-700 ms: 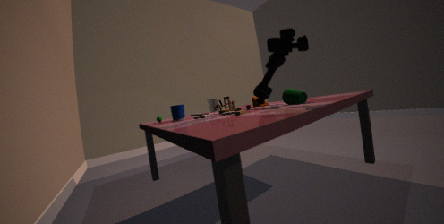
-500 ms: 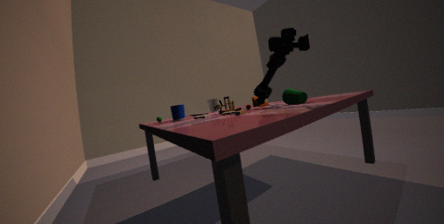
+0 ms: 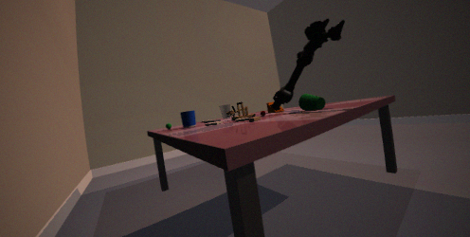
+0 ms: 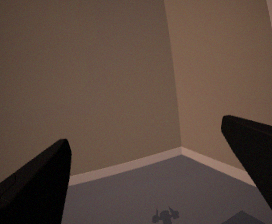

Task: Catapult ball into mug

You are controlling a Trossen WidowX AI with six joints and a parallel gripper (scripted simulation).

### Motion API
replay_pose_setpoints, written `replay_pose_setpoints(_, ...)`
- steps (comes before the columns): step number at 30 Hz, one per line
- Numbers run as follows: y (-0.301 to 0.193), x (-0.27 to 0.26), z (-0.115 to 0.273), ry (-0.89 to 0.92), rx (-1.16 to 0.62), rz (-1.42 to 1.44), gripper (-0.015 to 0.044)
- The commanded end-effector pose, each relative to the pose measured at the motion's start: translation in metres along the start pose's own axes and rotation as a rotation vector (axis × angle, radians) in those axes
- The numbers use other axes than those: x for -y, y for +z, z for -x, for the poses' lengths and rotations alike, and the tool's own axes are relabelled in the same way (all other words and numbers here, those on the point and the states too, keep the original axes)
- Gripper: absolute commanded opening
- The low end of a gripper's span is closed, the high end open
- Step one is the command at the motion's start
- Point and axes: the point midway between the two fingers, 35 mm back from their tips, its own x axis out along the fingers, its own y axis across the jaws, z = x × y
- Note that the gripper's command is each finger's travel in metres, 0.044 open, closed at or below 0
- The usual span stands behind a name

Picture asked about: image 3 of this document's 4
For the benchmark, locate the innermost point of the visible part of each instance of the green cup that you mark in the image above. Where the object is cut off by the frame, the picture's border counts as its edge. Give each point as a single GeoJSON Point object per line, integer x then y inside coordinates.
{"type": "Point", "coordinates": [311, 102]}

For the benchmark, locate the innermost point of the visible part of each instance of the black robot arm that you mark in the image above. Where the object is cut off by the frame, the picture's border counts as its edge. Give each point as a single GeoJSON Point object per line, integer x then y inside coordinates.
{"type": "Point", "coordinates": [305, 57]}

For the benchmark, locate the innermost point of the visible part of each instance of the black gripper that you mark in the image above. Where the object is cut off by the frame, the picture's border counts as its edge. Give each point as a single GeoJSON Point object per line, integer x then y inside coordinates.
{"type": "Point", "coordinates": [317, 36]}

